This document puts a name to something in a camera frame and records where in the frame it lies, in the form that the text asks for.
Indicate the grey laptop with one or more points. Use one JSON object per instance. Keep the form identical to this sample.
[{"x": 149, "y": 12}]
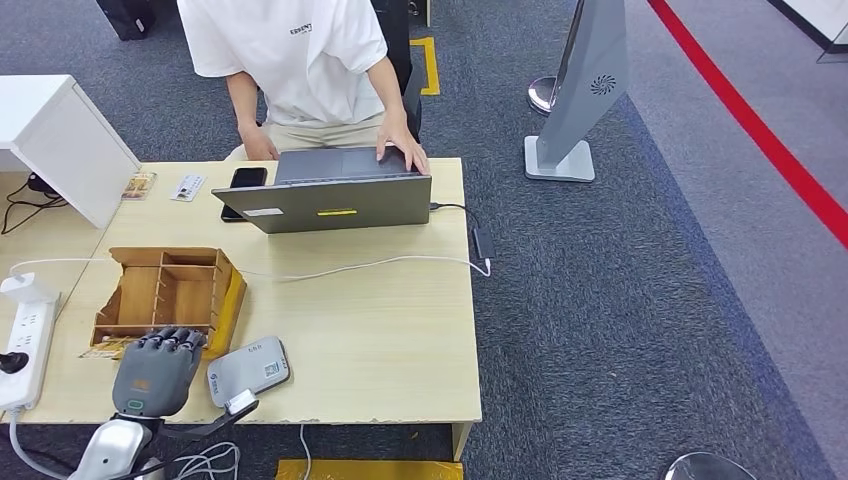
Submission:
[{"x": 321, "y": 208}]

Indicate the wooden compartment organizer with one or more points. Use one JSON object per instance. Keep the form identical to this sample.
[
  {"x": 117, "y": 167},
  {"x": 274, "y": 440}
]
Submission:
[{"x": 182, "y": 295}]

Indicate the pale wrist camera on bracket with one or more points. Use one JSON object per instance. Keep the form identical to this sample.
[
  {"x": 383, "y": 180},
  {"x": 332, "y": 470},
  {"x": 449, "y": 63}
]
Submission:
[{"x": 240, "y": 402}]

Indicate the yellow floor tape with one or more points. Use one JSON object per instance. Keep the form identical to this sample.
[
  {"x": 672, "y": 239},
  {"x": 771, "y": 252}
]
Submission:
[
  {"x": 371, "y": 472},
  {"x": 432, "y": 66}
]

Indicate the black bag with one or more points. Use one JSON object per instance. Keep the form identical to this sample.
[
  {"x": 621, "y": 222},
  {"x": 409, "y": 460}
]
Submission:
[{"x": 126, "y": 16}]

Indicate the grey sign stand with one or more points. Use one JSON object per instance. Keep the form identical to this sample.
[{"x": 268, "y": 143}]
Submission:
[{"x": 584, "y": 86}]

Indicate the white ID card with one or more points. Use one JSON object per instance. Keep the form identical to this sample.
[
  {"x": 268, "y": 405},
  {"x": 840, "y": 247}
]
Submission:
[{"x": 189, "y": 188}]

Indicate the person's right hand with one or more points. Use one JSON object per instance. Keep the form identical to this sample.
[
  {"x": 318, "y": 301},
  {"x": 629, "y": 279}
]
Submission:
[{"x": 257, "y": 146}]

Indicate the white charger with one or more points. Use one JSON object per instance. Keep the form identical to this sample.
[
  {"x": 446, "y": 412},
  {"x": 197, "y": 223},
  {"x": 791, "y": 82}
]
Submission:
[{"x": 26, "y": 289}]

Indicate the person's left hand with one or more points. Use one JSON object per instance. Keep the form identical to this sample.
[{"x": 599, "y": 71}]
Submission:
[{"x": 401, "y": 139}]

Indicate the black office chair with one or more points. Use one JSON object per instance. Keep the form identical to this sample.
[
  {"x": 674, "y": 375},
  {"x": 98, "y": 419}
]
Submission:
[{"x": 414, "y": 99}]

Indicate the white power strip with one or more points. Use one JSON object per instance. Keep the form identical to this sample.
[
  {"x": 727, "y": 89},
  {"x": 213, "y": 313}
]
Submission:
[{"x": 26, "y": 344}]

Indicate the white cabinet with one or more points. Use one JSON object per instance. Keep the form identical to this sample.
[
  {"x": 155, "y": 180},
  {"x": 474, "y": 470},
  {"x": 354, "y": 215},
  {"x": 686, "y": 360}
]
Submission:
[{"x": 73, "y": 146}]

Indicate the person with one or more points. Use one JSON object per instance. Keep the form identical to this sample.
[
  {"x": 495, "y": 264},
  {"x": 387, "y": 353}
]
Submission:
[{"x": 291, "y": 73}]

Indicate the small black dongle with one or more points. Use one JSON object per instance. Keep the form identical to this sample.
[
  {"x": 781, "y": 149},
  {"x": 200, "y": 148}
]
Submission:
[{"x": 483, "y": 244}]

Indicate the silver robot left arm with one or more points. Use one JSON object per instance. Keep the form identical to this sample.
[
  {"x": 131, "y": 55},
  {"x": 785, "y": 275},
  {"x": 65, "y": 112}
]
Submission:
[{"x": 116, "y": 450}]

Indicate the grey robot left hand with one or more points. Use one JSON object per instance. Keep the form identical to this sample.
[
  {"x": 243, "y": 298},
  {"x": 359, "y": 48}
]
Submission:
[{"x": 156, "y": 381}]

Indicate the red floor tape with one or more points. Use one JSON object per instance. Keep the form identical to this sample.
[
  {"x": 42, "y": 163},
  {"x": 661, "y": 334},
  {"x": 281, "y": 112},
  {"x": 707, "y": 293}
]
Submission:
[{"x": 762, "y": 132}]

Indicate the black smartphone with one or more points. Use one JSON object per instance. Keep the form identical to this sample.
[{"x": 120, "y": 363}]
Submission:
[{"x": 248, "y": 177}]

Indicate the person's right forearm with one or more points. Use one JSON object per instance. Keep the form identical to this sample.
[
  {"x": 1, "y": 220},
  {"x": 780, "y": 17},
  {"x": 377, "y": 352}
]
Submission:
[{"x": 244, "y": 102}]

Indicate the chrome stanchion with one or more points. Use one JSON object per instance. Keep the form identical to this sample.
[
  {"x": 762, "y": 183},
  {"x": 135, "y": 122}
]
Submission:
[
  {"x": 709, "y": 469},
  {"x": 541, "y": 94}
]

